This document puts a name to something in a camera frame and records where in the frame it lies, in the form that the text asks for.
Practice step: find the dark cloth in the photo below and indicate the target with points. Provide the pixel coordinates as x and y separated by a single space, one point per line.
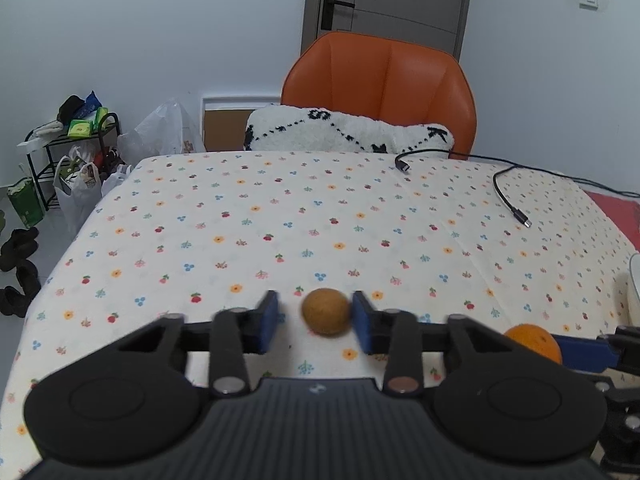
72 106

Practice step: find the floral tablecloth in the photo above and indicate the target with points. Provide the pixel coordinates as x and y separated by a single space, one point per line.
250 220

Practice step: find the green packets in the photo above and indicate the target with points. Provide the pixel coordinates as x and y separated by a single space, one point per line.
82 127

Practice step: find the clear plastic bag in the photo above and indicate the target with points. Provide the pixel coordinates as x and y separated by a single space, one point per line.
160 130

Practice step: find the small white plastic bag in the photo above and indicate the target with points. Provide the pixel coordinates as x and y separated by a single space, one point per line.
116 181

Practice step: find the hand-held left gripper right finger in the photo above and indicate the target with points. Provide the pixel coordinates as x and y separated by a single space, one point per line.
364 325

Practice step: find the green box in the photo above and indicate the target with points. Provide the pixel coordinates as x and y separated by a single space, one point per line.
25 205

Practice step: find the brown round fruit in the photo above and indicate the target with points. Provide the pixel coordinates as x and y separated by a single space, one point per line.
325 317

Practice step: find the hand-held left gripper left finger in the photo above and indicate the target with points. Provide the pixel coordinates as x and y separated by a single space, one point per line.
267 322

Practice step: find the white fluffy cushion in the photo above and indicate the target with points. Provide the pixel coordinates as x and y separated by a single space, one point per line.
310 132

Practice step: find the white framed board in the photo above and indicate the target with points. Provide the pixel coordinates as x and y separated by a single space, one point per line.
225 125

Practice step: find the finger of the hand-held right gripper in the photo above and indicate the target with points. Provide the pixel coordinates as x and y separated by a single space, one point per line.
590 352

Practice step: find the blue packet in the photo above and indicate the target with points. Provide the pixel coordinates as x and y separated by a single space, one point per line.
92 101

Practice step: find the black metal rack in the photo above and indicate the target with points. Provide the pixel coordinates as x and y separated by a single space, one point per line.
45 160

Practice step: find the orange leather chair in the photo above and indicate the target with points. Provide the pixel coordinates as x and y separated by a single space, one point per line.
380 80

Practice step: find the black shoe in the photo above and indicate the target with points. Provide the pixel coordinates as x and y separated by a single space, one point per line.
20 249
15 290

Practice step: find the red mat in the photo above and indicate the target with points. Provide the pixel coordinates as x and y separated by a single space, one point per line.
617 207

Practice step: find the large orange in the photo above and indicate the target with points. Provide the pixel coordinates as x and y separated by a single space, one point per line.
532 342

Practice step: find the white bowl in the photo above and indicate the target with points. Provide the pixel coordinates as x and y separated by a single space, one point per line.
635 285

